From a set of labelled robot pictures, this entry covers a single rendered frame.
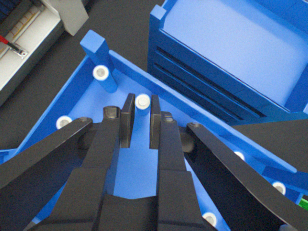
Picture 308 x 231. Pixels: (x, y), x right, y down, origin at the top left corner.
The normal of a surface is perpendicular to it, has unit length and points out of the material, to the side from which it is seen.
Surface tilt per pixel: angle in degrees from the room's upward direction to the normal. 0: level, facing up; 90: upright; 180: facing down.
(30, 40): 21
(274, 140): 0
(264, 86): 0
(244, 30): 0
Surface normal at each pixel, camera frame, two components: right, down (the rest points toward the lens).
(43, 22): 0.34, 0.11
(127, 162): 0.06, -0.11
